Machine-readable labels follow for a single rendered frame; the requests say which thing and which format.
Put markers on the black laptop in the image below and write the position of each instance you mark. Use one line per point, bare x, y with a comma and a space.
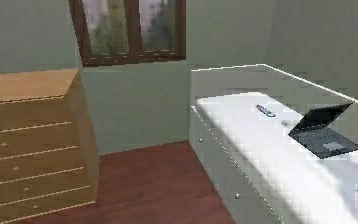
322, 136

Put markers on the blue remote control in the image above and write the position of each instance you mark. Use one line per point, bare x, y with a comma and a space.
265, 110

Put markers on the brown framed window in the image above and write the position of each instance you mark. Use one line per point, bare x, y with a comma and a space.
133, 33

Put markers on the white bed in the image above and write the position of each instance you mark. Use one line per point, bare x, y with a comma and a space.
260, 160

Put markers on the wooden chest of drawers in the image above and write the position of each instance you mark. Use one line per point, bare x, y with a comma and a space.
37, 143

